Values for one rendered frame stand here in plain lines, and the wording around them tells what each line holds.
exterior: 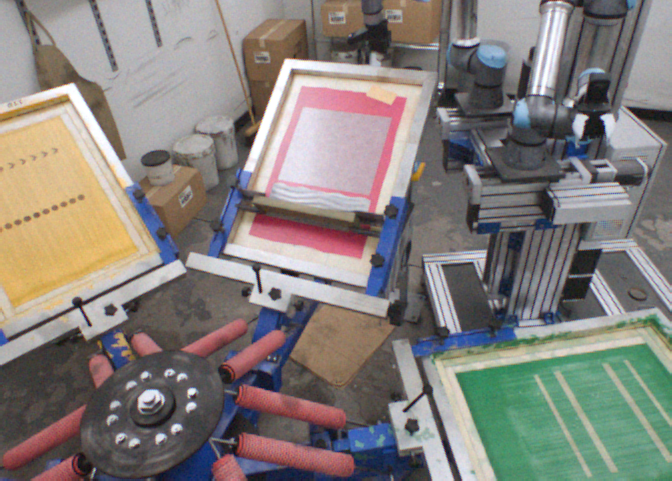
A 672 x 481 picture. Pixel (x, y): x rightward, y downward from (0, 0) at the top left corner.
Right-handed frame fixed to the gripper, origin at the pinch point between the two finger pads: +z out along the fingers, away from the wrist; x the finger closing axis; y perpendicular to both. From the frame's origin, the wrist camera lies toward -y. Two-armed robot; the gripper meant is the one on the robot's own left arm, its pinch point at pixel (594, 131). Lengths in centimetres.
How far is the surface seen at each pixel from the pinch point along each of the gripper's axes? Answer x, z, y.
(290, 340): 84, 22, 65
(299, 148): 92, -28, 21
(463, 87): 92, -329, 124
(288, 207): 85, 0, 27
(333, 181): 77, -19, 29
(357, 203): 67, -13, 33
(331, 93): 85, -48, 9
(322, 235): 76, -2, 39
